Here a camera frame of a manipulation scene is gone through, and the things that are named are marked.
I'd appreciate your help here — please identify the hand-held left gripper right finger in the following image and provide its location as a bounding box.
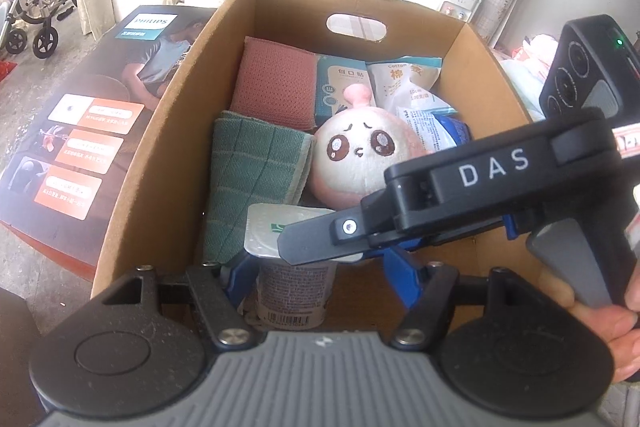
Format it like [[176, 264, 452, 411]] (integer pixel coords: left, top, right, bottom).
[[382, 246, 548, 350]]

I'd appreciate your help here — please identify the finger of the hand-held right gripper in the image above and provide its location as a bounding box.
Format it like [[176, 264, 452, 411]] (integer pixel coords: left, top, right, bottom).
[[367, 224, 506, 260], [277, 206, 401, 265]]

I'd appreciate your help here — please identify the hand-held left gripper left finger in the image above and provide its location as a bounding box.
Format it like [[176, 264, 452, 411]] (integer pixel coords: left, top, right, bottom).
[[102, 252, 261, 352]]

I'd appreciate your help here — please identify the yogurt cup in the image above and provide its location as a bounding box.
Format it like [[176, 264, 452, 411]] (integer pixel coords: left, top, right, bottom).
[[242, 203, 361, 330]]

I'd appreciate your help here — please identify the blue white soft packet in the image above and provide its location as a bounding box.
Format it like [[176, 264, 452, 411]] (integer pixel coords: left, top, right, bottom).
[[395, 104, 473, 155]]

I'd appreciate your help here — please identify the pink plush toy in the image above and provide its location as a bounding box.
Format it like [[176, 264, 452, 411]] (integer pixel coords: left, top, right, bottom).
[[306, 84, 433, 210]]

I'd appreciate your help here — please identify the teal checked cloth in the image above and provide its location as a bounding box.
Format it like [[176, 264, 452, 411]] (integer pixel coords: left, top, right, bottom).
[[202, 109, 315, 265]]

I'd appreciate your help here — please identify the cotton swab bag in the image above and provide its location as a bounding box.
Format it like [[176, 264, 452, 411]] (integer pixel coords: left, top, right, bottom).
[[366, 56, 458, 118]]

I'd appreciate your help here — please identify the blue band-aid box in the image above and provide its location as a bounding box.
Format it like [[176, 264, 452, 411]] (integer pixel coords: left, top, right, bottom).
[[314, 54, 377, 128]]

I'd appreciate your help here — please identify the pink mesh sponge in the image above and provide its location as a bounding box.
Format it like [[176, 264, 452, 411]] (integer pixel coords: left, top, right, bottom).
[[231, 36, 321, 130]]

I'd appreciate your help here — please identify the cardboard box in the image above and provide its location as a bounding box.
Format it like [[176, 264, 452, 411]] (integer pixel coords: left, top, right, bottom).
[[91, 0, 573, 333]]

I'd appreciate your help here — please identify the person's right hand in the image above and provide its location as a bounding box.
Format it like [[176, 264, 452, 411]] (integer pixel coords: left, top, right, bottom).
[[545, 277, 640, 383]]

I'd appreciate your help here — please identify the large knotted white plastic bag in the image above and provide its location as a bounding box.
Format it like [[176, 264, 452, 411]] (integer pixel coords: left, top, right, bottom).
[[497, 57, 548, 120]]

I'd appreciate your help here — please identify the red wet wipes pack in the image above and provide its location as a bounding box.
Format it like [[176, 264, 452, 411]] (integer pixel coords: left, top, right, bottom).
[[515, 34, 558, 68]]

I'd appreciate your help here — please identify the dark printed appliance box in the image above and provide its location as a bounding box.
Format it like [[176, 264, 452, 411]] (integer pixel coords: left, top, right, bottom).
[[0, 4, 218, 280]]

